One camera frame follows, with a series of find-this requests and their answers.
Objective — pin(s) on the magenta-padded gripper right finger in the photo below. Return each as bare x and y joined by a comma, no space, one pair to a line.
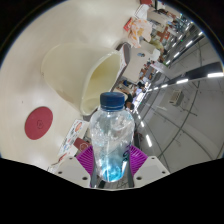
140,161

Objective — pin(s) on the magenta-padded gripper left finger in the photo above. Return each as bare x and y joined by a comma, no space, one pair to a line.
83,161

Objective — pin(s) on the clear bottle with blue cap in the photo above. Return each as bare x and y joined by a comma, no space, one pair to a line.
111,136

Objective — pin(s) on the flat round red coaster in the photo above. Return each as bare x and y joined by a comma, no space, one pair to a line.
38,123

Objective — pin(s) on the ceiling air conditioner unit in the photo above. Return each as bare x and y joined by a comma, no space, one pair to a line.
175,96

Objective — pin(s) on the cream plastic cup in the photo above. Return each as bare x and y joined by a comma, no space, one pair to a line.
66,71

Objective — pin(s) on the ceiling lights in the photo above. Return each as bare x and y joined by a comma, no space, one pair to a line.
215,75

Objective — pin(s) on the small red sauce packet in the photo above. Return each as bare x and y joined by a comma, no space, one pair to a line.
128,24

